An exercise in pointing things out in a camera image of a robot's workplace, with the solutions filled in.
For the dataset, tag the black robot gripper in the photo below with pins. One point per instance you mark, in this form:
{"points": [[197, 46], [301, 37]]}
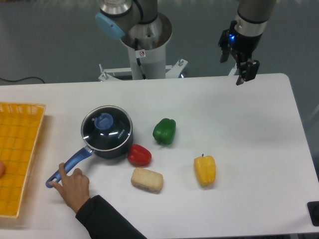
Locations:
{"points": [[242, 39]]}

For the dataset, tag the dark saucepan with blue handle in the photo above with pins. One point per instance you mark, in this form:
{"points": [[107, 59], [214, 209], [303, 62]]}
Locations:
{"points": [[86, 152]]}

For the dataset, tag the black sleeved forearm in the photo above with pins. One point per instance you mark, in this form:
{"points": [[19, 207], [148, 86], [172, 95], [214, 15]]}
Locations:
{"points": [[103, 221]]}

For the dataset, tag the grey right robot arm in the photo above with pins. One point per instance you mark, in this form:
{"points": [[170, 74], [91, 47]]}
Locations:
{"points": [[255, 11]]}

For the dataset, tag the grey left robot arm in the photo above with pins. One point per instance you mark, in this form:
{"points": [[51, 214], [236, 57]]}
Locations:
{"points": [[127, 13]]}

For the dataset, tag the glass lid with blue knob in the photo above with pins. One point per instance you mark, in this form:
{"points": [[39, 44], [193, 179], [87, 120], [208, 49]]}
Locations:
{"points": [[107, 128]]}

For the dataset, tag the person's bare hand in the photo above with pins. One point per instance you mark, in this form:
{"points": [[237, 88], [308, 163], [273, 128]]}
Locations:
{"points": [[74, 189]]}

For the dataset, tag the green bell pepper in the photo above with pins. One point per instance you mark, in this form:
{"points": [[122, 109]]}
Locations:
{"points": [[164, 131]]}

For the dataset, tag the yellow bell pepper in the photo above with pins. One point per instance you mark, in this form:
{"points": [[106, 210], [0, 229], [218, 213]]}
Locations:
{"points": [[205, 170]]}

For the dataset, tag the red bell pepper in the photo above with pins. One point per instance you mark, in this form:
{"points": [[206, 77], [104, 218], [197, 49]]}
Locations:
{"points": [[139, 156]]}

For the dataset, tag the beige bread block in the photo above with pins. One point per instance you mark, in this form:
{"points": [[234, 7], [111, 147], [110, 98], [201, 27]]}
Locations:
{"points": [[147, 179]]}

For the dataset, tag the black device at table corner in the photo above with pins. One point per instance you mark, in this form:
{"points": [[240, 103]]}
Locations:
{"points": [[313, 208]]}

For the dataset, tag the yellow woven basket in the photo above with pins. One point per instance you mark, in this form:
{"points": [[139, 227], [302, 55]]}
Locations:
{"points": [[20, 124]]}

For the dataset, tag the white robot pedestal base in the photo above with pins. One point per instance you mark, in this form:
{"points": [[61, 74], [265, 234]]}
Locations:
{"points": [[146, 45]]}

